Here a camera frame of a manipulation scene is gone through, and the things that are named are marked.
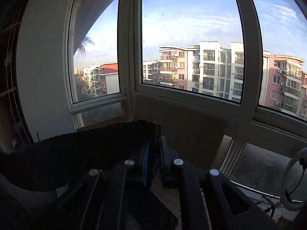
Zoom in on dark grey trousers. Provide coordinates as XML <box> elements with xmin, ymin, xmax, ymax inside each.
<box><xmin>1</xmin><ymin>120</ymin><xmax>161</xmax><ymax>192</ymax></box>

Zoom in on light wooden board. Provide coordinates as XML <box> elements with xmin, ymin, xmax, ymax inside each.
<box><xmin>134</xmin><ymin>95</ymin><xmax>227</xmax><ymax>170</ymax></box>

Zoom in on slatted wooden panel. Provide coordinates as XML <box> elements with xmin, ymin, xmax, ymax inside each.
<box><xmin>76</xmin><ymin>112</ymin><xmax>135</xmax><ymax>131</ymax></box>

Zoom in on white ring light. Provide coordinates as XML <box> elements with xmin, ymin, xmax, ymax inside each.
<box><xmin>279</xmin><ymin>147</ymin><xmax>306</xmax><ymax>212</ymax></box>

